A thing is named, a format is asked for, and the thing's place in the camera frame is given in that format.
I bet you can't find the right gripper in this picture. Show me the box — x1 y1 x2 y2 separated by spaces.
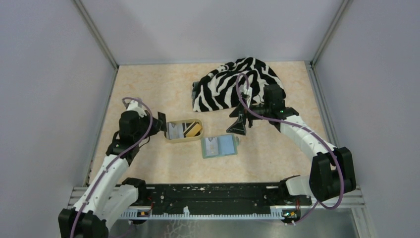
226 97 271 135

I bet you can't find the glossy black card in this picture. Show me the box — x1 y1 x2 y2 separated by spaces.
158 112 167 132

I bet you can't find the light blue card holder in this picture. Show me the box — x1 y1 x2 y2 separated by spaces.
201 134 239 159

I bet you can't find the grey patterned card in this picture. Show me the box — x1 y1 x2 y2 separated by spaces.
205 137 219 157

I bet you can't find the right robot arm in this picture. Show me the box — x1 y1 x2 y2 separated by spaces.
227 85 357 204

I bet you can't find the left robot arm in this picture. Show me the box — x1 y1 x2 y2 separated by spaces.
58 110 167 238

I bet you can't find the silver VIP card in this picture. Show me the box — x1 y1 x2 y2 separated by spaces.
167 122 185 140

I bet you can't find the beige oval card tray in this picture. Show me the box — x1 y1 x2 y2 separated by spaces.
164 118 204 143

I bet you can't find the zebra striped cloth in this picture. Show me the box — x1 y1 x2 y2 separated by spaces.
192 57 284 112

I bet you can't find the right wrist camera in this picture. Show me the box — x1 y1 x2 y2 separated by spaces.
240 85 253 107

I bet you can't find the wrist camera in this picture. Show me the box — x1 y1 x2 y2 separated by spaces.
240 85 253 107
126 100 147 118

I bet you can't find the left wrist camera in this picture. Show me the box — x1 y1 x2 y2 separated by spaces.
126 100 147 118

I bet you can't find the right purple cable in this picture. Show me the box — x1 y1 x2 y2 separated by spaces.
235 72 345 226

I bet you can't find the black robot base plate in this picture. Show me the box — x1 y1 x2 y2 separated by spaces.
132 182 312 215

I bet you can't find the white slotted cable duct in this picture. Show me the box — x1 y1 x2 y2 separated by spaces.
99 207 285 222

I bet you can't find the aluminium frame rail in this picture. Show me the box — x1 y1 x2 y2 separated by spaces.
68 185 366 208

